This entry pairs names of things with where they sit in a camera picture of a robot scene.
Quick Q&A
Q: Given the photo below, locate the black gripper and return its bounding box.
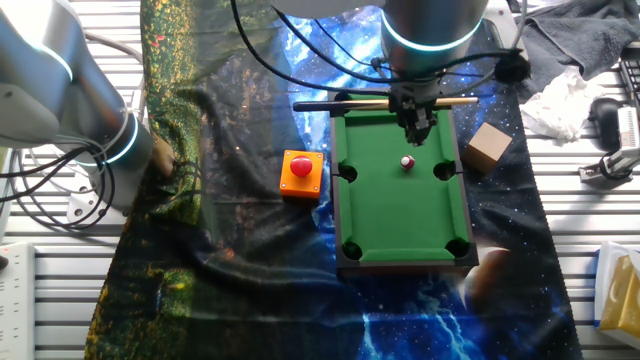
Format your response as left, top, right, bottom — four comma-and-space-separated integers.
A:
387, 82, 442, 148

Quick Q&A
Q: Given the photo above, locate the wooden pool cue black handle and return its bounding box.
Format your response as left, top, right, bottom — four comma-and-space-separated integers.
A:
292, 96, 480, 113

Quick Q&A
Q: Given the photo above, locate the mini green pool table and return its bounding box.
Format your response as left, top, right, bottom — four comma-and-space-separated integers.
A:
327, 87, 480, 277

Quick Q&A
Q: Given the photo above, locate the wooden cube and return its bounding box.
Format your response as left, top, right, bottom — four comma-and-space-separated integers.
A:
460, 121, 514, 175

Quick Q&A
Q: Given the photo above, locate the orange box red button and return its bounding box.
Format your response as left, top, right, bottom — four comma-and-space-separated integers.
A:
278, 148, 325, 201

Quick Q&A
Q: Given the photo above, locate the crumpled white tissue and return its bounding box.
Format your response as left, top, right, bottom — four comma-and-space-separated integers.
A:
519, 67, 606, 146

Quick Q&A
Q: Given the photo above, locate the black computer mouse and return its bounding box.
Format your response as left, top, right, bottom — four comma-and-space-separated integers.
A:
588, 97, 624, 151

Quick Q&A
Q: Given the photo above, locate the grey towel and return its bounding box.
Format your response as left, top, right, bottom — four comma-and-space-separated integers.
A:
509, 0, 640, 104

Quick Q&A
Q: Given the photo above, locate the black white device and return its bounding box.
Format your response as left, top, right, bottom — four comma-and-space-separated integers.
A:
578, 105, 640, 190

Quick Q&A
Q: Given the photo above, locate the black keyboard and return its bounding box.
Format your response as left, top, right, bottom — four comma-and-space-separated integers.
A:
618, 57, 640, 106

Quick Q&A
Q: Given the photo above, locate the galaxy and forest printed cloth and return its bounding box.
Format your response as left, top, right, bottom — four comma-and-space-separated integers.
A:
84, 0, 584, 360

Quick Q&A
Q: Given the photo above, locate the yellow white package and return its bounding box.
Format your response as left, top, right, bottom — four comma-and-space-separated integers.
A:
593, 240, 640, 349

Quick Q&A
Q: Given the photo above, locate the white power strip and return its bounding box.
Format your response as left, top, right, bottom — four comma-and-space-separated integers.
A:
0, 242, 36, 360

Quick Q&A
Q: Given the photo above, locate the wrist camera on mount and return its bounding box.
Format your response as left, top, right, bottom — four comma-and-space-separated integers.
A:
493, 49, 532, 85

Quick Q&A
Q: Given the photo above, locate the thick black gripper cable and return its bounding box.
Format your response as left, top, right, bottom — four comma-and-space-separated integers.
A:
228, 0, 397, 97

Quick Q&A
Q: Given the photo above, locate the black cable bundle at base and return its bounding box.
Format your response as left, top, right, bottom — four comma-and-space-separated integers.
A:
0, 119, 117, 232

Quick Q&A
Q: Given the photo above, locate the grey cable hose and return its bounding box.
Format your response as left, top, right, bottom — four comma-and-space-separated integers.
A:
82, 29, 147, 119

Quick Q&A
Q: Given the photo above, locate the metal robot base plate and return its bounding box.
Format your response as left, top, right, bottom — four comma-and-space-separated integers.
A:
66, 189, 131, 226

